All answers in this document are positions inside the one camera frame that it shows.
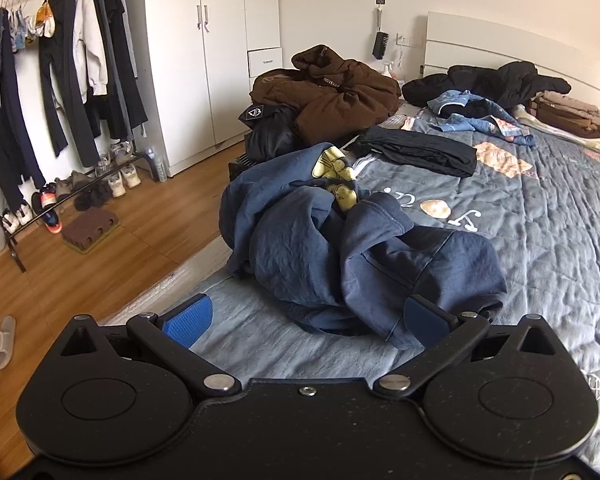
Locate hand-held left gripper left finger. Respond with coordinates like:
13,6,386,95
55,295,241,398

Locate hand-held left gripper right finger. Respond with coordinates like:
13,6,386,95
374,295,565,401

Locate navy t-shirt with yellow print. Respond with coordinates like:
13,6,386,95
219,142,508,351

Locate black clothes rack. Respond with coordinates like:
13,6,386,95
0,0,153,273

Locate stack of folded brown clothes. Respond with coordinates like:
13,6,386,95
512,90,600,143

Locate row of hanging clothes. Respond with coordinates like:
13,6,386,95
0,0,148,211

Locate brown fluffy mat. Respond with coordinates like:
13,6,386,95
61,208,121,255

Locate clear water bottle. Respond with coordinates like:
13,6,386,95
147,147,168,183

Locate row of shoes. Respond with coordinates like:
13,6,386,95
0,140,143,236

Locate folded black pants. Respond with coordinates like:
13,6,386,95
352,125,478,177

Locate grey slipper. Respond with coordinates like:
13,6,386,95
0,316,17,371

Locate light blue printed garment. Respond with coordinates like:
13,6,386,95
426,89,536,147

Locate black jacket with triangle logo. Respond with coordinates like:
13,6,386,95
237,102,306,166

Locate white wardrobe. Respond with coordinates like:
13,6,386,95
120,0,283,177

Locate brown hooded jacket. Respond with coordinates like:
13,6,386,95
250,45,403,146

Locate black hairbrush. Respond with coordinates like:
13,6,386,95
371,7,390,61

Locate white headboard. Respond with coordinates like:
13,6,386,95
424,11,600,106

